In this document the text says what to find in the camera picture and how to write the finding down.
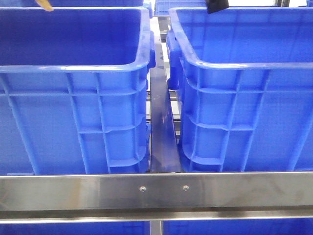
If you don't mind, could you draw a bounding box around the blue crate far centre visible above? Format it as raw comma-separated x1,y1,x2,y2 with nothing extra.
154,0,206,16

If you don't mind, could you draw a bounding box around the blue crate shelf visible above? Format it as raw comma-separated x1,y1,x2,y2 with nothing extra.
0,221,150,235
163,218,313,235

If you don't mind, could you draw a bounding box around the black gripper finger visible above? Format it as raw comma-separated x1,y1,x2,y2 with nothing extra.
206,0,229,14

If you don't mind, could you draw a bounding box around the blue crate front left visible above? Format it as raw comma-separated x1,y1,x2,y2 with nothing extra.
0,7,155,176

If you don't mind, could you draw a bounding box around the blue crate front right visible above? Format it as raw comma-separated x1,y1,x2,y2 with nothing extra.
169,7,313,172

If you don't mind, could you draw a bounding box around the blue crate lower shelf left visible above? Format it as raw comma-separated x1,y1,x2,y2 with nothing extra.
0,221,150,235

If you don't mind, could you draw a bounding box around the blue crate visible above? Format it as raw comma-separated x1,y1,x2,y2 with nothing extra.
169,7,313,172
0,7,155,176
154,0,206,16
22,0,154,18

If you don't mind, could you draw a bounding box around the steel centre divider rail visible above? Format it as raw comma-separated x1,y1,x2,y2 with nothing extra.
150,17,182,173

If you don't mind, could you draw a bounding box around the blue crate lower shelf right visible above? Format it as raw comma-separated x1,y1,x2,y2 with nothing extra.
163,218,313,235

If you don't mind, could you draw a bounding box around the blue crate rear left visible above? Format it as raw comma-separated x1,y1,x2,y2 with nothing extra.
22,0,154,18

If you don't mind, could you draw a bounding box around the steel front shelf rail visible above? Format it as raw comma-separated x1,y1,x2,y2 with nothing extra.
0,172,313,223

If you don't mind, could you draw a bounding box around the yellow push button switch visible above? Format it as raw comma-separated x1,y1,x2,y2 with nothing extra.
35,0,54,12

